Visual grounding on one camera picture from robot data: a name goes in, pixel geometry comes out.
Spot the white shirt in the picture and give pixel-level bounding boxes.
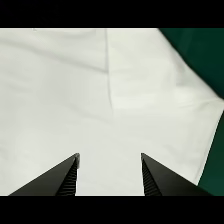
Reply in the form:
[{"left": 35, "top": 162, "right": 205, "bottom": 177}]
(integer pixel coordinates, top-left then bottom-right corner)
[{"left": 0, "top": 27, "right": 224, "bottom": 197}]

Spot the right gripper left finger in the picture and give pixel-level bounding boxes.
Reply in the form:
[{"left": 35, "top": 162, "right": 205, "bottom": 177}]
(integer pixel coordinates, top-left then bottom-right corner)
[{"left": 9, "top": 152, "right": 81, "bottom": 197}]

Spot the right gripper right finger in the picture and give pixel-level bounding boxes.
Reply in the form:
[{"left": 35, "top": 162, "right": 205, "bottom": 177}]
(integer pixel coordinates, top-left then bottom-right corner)
[{"left": 140, "top": 152, "right": 214, "bottom": 197}]

